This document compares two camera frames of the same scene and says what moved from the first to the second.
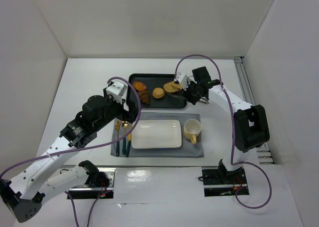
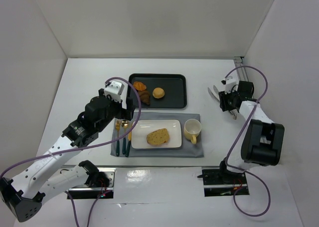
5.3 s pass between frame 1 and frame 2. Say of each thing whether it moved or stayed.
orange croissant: stayed
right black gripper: moved
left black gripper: stayed
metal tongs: moved
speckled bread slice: moved
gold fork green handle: stayed
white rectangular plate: stayed
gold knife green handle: stayed
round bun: stayed
